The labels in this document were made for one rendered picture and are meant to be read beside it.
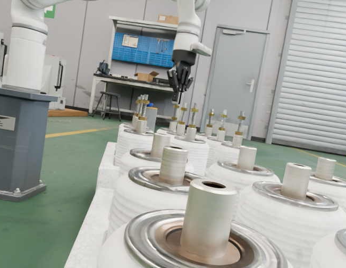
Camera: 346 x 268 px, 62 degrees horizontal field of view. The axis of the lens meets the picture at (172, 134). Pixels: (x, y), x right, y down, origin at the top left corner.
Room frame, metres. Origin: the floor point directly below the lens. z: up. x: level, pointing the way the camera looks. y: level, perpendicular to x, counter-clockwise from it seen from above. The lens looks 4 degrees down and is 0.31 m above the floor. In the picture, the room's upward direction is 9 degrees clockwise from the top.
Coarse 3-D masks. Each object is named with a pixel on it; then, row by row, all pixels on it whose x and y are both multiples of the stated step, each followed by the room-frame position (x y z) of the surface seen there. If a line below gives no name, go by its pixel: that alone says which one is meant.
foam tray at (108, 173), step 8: (112, 144) 0.89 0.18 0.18; (104, 152) 0.74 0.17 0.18; (112, 152) 0.75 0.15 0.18; (104, 160) 0.63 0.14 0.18; (112, 160) 0.65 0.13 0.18; (104, 168) 0.56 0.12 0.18; (112, 168) 0.57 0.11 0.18; (104, 176) 0.56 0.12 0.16; (112, 176) 0.56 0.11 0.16; (104, 184) 0.56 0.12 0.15; (112, 184) 0.57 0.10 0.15
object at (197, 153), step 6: (174, 138) 0.66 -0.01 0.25; (174, 144) 0.64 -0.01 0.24; (180, 144) 0.63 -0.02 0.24; (186, 144) 0.63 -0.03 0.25; (192, 144) 0.63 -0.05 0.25; (198, 144) 0.63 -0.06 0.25; (204, 144) 0.65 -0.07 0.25; (192, 150) 0.63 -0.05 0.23; (198, 150) 0.63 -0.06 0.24; (204, 150) 0.64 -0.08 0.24; (192, 156) 0.63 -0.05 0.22; (198, 156) 0.63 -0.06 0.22; (204, 156) 0.64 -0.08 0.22; (192, 162) 0.63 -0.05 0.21; (198, 162) 0.63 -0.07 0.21; (204, 162) 0.65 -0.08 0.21; (198, 168) 0.63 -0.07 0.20; (204, 168) 0.65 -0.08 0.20; (198, 174) 0.64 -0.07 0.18; (204, 174) 0.66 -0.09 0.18
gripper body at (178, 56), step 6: (174, 54) 0.88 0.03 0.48; (180, 54) 0.87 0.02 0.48; (186, 54) 0.87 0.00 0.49; (192, 54) 0.88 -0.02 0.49; (174, 60) 0.88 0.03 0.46; (180, 60) 0.87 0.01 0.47; (186, 60) 0.87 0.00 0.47; (192, 60) 0.88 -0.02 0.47; (180, 66) 0.87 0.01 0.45; (186, 66) 0.90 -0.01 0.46; (180, 72) 0.88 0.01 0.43; (180, 78) 0.88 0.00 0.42
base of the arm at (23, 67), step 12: (12, 36) 0.80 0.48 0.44; (24, 36) 0.79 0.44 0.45; (36, 36) 0.81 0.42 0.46; (12, 48) 0.79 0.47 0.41; (24, 48) 0.79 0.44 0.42; (36, 48) 0.81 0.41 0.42; (12, 60) 0.79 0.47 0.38; (24, 60) 0.79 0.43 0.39; (36, 60) 0.81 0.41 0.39; (12, 72) 0.79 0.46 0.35; (24, 72) 0.79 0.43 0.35; (36, 72) 0.82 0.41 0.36; (12, 84) 0.79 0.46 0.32; (24, 84) 0.80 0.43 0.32; (36, 84) 0.82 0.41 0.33
